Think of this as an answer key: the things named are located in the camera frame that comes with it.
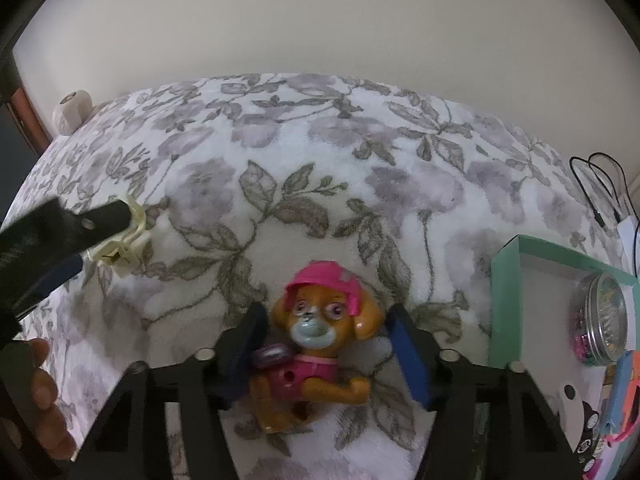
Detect teal cardboard box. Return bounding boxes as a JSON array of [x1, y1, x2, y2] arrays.
[[489, 234, 640, 480]]

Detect white ball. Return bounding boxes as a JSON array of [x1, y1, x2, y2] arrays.
[[52, 90, 93, 136]]

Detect dog toy figure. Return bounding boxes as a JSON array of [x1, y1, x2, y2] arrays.
[[248, 260, 386, 435]]

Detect white black patterned toy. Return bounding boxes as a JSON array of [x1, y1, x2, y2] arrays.
[[560, 382, 601, 471]]

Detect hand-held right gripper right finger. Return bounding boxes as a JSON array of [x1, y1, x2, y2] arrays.
[[387, 303, 583, 480]]

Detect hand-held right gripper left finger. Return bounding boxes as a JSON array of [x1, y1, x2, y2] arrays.
[[65, 301, 271, 480]]

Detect round metal tin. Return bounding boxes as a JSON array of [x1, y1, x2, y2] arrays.
[[570, 272, 628, 366]]

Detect orange and blue case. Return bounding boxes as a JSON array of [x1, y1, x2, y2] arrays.
[[600, 350, 640, 436]]

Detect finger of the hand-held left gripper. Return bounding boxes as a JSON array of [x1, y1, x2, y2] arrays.
[[30, 197, 133, 281], [12, 255, 83, 317]]

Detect brown wooden post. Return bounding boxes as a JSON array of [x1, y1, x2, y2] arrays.
[[12, 85, 53, 156]]

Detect person's left hand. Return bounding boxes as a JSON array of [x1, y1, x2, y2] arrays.
[[27, 337, 78, 462]]

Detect white power strip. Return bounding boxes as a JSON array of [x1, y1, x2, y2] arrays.
[[617, 215, 640, 256]]

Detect cream hair clip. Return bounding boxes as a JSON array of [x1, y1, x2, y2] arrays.
[[82, 195, 148, 278]]

